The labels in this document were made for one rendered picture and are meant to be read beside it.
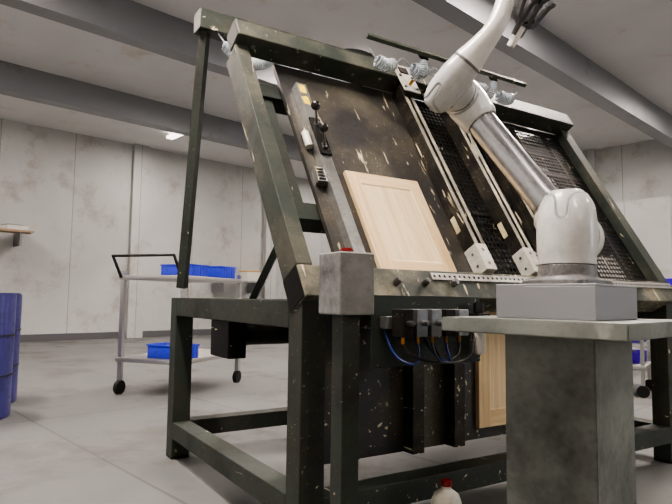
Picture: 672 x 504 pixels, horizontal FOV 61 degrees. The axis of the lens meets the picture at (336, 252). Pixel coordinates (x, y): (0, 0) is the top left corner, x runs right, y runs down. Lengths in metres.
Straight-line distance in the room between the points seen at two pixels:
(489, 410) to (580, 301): 1.20
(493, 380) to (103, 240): 9.56
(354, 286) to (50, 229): 9.79
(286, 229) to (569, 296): 0.89
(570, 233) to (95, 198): 10.39
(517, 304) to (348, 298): 0.46
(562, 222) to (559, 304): 0.23
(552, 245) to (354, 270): 0.55
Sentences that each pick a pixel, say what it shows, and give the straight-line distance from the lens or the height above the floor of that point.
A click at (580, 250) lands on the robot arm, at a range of 1.68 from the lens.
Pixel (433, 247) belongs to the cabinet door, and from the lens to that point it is 2.30.
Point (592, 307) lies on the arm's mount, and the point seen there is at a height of 0.78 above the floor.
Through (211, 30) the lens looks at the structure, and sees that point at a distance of 3.09.
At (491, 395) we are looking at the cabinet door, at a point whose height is 0.38.
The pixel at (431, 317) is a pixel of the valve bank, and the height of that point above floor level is 0.74.
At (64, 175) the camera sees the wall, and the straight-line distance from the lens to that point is 11.38.
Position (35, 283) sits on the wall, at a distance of 11.08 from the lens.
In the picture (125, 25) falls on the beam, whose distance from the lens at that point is 6.40.
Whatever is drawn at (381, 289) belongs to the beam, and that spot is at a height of 0.83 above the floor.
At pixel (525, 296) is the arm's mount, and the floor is 0.81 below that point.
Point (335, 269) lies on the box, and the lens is 1.63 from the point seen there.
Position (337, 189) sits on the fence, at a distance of 2.17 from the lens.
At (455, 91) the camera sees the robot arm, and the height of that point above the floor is 1.46.
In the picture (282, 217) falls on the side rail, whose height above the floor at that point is 1.06.
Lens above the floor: 0.80
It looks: 5 degrees up
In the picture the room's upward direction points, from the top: 1 degrees clockwise
